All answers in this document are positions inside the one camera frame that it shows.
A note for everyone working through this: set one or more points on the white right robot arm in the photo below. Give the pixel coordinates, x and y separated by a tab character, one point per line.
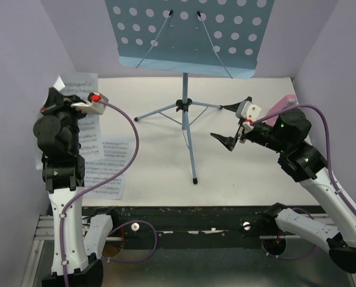
285	132

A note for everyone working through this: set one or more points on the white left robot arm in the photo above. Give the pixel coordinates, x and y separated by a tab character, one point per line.
77	257

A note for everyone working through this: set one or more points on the blue music stand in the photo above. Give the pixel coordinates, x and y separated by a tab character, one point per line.
217	38

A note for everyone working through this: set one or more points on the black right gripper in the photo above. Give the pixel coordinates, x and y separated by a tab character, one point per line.
229	142

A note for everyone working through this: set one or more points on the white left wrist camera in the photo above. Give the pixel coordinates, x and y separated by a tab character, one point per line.
95	105

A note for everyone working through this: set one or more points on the sheet music pages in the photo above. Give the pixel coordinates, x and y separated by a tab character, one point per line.
117	153

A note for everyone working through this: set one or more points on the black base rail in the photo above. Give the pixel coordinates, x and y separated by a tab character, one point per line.
84	230

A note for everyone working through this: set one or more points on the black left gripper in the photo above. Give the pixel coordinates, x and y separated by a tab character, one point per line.
56	101

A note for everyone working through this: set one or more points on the aluminium frame rail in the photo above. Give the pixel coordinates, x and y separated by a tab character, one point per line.
41	253

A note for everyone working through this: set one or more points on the pink metronome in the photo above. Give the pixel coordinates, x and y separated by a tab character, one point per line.
285	102

